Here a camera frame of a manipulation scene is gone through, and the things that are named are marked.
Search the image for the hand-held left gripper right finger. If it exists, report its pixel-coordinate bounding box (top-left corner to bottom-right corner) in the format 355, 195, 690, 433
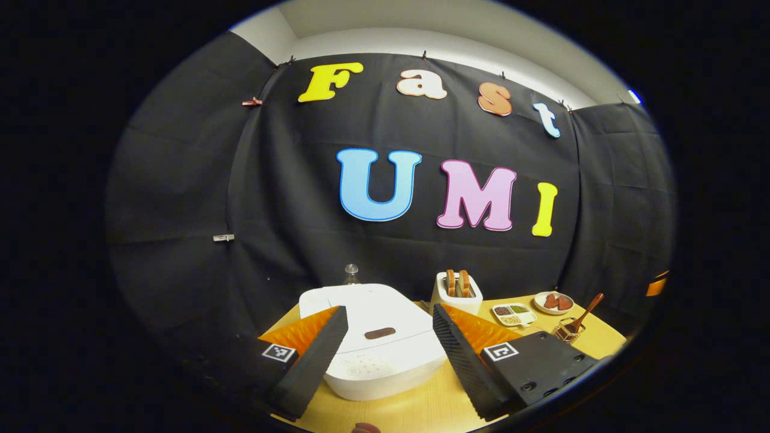
432, 302, 601, 422

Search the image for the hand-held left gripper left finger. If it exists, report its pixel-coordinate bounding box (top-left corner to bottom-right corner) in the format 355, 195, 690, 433
199, 305, 350, 422

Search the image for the brown wooden spoon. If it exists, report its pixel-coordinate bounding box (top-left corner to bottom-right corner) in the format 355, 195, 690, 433
568, 293, 605, 334

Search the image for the white rice cooker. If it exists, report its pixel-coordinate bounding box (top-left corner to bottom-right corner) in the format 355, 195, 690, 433
298, 283, 448, 402

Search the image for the metal wire chopstick holder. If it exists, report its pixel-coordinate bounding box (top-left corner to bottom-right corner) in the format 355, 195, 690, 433
552, 318, 587, 345

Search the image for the white toaster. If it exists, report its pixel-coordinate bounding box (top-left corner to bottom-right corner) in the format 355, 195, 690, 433
430, 271, 484, 316

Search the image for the white divided dish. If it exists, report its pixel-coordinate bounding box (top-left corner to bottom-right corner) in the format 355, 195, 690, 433
490, 302, 538, 328

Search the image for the round white plate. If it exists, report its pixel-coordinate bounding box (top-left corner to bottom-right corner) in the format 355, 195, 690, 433
534, 291, 575, 316

